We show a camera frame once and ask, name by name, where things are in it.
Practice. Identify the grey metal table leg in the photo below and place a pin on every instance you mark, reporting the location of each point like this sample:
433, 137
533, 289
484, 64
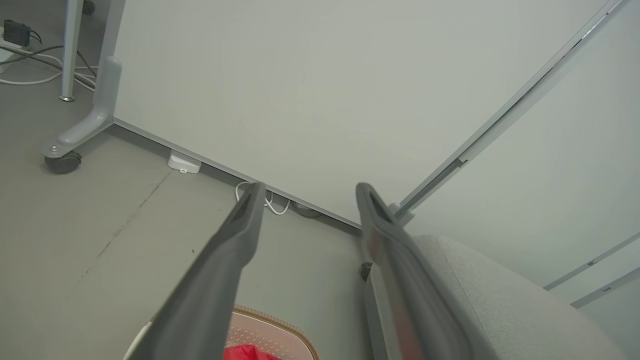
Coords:
71, 50

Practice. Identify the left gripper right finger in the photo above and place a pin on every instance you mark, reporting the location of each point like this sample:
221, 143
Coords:
415, 300

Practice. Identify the large white partition panel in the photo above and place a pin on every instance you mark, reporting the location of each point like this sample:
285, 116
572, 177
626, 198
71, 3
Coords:
300, 100

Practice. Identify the black power adapter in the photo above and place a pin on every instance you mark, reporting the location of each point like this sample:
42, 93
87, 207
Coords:
16, 32

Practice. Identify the white power strip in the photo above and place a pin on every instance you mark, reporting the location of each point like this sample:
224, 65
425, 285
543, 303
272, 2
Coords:
184, 162

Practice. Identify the red garment with white stripes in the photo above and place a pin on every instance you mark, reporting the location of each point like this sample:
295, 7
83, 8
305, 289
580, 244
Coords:
250, 353

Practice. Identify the grey partition foot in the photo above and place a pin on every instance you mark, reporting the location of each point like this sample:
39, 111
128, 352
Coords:
102, 100
402, 212

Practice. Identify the cream perforated laundry basket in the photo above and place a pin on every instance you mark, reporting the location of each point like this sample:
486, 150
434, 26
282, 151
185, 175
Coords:
280, 332

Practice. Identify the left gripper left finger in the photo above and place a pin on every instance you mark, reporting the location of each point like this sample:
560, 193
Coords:
210, 290

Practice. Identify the black caster wheel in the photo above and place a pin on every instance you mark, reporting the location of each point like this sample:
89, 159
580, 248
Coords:
62, 162

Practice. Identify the grey fabric sofa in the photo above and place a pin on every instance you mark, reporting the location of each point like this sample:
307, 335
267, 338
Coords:
525, 310

